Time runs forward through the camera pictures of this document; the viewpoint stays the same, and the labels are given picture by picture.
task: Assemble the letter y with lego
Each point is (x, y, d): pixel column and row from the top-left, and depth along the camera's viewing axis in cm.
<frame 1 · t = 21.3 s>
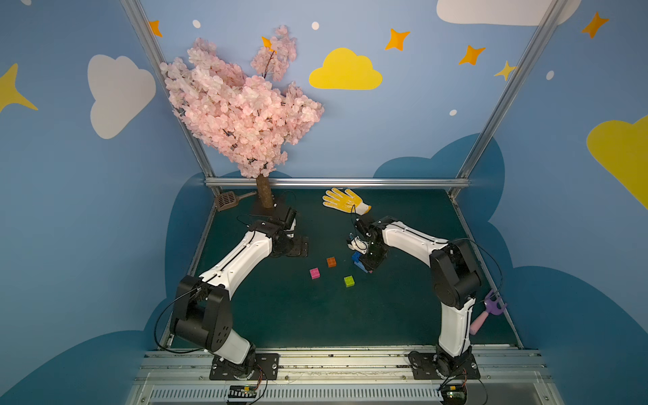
left hand: (295, 246, 88), fingers open
right hand: (373, 261, 95), fingers open
brown tree trunk: (265, 191, 108), point 12 cm above the table
brown plastic slotted scoop: (229, 199, 117), point 3 cm above the table
yellow white work glove: (347, 201, 121), on the table
large magenta lego brick: (315, 273, 95), point 2 cm above the table
orange lego brick: (331, 261, 98), point 2 cm above the table
lime green lego brick: (349, 281, 92), point 3 cm above the table
purple pink toy rake: (494, 305, 88), point 2 cm above the table

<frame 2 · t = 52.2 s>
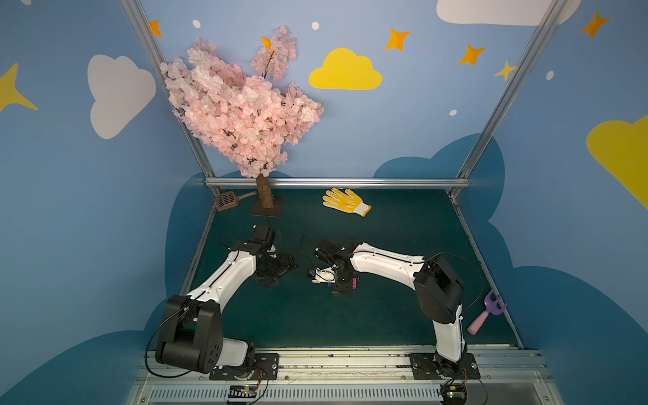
left hand: (290, 269, 87), fingers open
right hand: (343, 278, 89), fingers open
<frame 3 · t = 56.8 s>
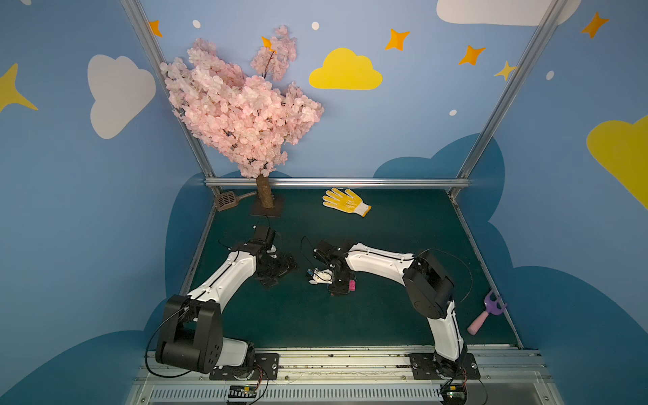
left hand: (290, 269, 87), fingers open
right hand: (340, 283, 91), fingers open
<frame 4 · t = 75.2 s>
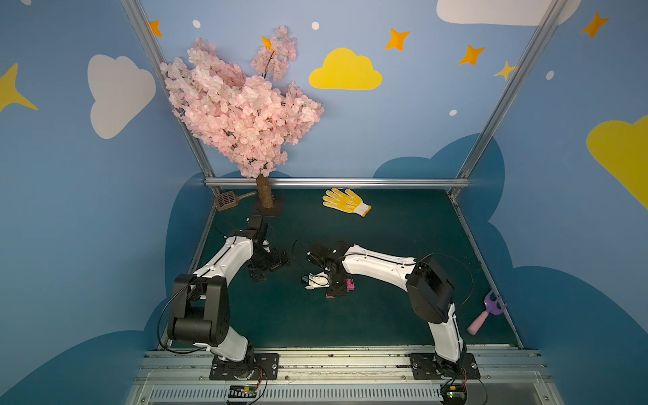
left hand: (279, 267, 89), fingers open
right hand: (337, 283, 89), fingers open
